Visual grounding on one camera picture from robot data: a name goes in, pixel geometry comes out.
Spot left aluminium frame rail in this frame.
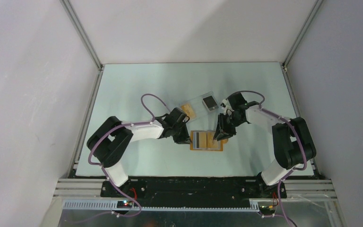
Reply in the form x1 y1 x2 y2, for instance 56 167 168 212
60 0 104 178

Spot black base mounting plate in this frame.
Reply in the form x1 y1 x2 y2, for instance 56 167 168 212
100 177 287 208

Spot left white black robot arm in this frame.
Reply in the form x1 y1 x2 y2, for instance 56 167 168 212
86 107 191 197

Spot right aluminium frame rail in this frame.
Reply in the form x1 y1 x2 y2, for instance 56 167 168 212
281 0 326 179

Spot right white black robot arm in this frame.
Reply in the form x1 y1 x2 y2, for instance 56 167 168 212
213 91 316 198

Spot aluminium frame rail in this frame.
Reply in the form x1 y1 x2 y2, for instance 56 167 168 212
60 0 104 178
281 0 326 179

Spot black credit card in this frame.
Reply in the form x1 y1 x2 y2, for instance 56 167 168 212
202 96 219 112

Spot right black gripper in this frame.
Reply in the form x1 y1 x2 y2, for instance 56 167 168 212
213 113 245 141

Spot left controller circuit board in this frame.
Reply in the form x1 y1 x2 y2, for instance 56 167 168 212
116 200 134 209

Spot clear plastic card tray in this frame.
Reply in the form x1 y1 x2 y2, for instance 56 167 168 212
179 91 219 121

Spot grey slotted cable duct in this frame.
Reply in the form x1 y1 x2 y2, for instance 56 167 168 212
63 199 259 212

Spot orange leather card holder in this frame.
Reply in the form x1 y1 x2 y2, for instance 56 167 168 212
190 131 228 152

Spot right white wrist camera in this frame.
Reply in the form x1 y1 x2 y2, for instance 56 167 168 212
220 99 234 116

